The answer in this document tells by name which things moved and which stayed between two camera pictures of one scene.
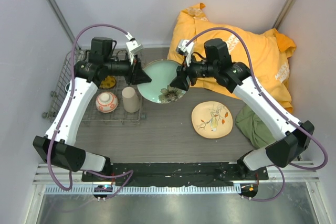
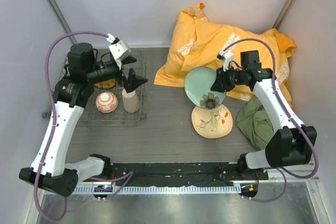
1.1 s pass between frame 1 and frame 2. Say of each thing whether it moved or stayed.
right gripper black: moved
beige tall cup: stayed
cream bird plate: stayed
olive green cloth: stayed
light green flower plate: moved
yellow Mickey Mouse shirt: stayed
